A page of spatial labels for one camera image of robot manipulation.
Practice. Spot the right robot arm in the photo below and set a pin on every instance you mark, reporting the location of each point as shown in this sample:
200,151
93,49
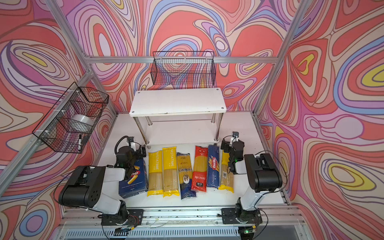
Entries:
262,172

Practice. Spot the black wire basket back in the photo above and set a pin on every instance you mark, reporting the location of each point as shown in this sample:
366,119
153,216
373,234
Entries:
184,69

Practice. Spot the white two-tier shelf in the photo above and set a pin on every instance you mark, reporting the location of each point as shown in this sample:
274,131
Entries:
173,117

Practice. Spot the black wire basket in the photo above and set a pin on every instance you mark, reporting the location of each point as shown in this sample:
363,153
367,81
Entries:
59,132
184,69

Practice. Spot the yellow Pastatime bag left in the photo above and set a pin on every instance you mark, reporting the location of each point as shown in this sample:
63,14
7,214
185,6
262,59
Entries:
155,173

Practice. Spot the yellow pastatime bag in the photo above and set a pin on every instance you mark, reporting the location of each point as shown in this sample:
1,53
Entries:
155,173
170,172

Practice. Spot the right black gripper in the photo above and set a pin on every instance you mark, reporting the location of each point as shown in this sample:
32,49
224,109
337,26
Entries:
226,144

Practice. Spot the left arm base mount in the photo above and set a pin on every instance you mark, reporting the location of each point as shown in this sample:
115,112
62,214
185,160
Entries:
130,217

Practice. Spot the blue Barilla spaghetti bag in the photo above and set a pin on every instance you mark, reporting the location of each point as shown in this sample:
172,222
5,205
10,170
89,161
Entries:
213,172

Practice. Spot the black marker pen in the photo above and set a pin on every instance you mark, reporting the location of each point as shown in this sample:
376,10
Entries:
80,143

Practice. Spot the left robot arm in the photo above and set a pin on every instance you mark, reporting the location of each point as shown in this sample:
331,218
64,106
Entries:
84,189

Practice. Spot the yellow Pastatime bag right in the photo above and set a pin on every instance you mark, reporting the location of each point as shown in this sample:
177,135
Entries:
170,172

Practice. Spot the black wire basket left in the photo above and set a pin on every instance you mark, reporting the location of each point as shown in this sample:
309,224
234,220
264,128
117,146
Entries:
59,132

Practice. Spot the clear blue Ankara spaghetti bag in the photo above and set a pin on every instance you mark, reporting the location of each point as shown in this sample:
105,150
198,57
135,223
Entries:
185,176

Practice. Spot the red spaghetti bag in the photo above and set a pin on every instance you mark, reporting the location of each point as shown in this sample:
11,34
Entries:
199,180

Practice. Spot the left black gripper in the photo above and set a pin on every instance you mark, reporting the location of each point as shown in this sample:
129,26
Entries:
139,155

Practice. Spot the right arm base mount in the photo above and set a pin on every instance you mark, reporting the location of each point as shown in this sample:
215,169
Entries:
231,216

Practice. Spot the yellow clear spaghetti bag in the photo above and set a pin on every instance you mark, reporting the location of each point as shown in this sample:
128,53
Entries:
227,177

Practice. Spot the blue Barilla pasta box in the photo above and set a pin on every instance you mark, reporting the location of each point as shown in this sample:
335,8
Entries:
137,183

